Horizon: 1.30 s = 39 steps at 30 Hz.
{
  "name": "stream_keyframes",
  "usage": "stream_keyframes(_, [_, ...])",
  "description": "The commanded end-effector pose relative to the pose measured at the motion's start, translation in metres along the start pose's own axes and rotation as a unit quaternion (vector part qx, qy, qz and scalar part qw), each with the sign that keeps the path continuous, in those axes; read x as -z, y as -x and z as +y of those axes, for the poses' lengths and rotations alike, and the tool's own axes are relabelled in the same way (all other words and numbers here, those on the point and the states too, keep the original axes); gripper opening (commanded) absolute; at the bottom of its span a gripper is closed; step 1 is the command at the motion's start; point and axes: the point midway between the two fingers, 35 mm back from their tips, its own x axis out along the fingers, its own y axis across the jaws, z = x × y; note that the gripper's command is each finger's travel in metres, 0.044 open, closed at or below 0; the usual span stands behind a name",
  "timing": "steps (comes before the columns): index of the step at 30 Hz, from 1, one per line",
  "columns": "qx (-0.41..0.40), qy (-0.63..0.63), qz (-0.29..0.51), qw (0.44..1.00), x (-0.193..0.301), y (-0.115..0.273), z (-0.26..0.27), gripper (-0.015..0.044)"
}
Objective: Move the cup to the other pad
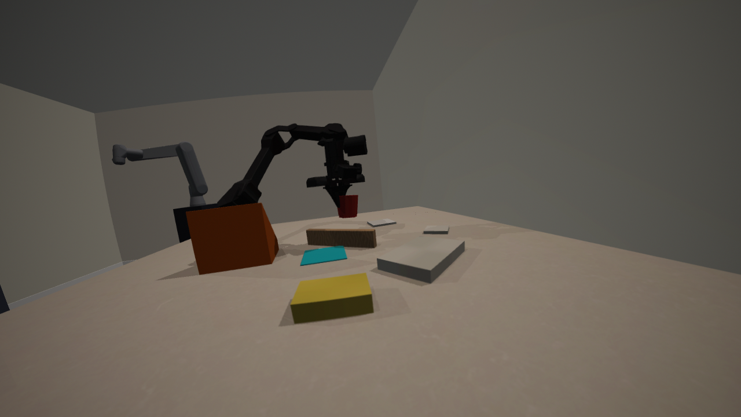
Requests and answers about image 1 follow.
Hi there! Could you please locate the dark red cup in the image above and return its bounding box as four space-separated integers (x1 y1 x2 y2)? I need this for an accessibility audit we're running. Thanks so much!
338 195 358 218

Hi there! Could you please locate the brown rectangular bar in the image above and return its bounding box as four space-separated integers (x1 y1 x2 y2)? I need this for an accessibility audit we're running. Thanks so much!
306 228 377 248

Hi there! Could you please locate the yellow rectangular block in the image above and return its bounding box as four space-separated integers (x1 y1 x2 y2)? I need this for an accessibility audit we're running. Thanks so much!
290 273 374 324

